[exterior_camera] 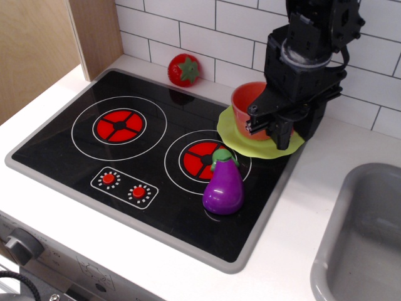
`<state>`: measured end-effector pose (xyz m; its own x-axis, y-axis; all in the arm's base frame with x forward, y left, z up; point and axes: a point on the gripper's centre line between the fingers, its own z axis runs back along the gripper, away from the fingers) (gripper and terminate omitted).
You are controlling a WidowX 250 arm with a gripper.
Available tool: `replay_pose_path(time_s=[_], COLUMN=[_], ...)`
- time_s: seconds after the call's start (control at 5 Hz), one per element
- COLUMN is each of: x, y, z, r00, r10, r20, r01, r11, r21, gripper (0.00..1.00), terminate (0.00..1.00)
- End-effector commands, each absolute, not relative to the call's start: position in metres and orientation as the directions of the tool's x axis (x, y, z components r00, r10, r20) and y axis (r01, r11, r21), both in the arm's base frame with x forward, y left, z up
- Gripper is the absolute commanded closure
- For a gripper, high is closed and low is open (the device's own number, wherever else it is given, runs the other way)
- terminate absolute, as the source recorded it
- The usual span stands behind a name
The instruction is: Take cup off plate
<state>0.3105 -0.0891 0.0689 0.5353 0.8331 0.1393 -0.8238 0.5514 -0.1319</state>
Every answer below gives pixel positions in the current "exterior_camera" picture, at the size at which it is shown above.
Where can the red plastic toy cup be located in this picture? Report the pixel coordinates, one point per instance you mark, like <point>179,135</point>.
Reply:
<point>241,98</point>

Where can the purple toy eggplant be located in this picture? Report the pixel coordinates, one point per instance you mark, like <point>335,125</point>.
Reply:
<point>224,194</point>

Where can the grey oven front panel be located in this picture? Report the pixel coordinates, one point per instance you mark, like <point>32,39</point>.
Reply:
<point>71,272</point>

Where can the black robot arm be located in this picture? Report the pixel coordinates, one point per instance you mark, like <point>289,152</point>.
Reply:
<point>335,24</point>

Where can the green plastic toy plate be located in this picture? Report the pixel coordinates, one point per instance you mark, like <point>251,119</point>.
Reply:
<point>264,149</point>

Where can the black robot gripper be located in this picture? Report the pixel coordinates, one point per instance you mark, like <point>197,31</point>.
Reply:
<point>297,87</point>

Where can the wooden side panel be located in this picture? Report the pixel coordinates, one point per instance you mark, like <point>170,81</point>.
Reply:
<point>41,41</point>

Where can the grey toy sink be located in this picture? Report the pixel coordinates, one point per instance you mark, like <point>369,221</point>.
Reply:
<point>359,255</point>

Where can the grey oven knob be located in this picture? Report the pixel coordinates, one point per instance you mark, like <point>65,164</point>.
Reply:
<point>23,246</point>

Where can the black toy stove top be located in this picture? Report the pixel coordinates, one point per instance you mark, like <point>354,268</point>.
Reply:
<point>141,153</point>

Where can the red toy tomato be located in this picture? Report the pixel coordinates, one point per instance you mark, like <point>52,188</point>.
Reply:
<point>184,70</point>

